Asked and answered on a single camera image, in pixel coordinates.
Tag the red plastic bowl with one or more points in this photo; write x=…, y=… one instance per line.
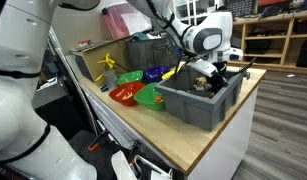
x=126, y=93

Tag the brown plush toy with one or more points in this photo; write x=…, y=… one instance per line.
x=201, y=84

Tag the large yellow clamp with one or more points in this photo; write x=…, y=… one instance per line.
x=107, y=61

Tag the large green plastic bowl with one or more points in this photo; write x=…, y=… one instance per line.
x=148, y=97

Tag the yellow plastic bowl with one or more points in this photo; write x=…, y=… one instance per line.
x=169, y=74

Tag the wooden box with black panel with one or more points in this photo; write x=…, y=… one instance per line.
x=103, y=55

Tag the orange toy in red bowl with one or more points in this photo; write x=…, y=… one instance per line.
x=127, y=97

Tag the white drawer cabinet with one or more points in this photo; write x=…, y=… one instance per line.
x=226, y=146

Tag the grey fabric bin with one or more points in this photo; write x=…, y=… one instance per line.
x=149, y=53

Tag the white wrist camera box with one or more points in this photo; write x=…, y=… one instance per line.
x=207, y=67

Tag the grey plastic bucket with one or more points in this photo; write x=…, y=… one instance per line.
x=193, y=106

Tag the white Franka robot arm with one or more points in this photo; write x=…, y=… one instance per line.
x=19, y=100

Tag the red translucent plastic bin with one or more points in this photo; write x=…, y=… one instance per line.
x=123, y=21

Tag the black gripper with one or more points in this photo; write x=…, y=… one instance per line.
x=220, y=70

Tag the wooden shelf unit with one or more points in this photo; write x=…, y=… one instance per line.
x=276, y=46

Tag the small yellow clamp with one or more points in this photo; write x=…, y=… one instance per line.
x=99, y=78

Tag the small green plastic bowl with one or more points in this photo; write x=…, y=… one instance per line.
x=130, y=77

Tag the blue plastic bowl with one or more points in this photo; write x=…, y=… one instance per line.
x=156, y=73

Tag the orange toy in green bowl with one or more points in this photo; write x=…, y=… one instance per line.
x=158, y=99

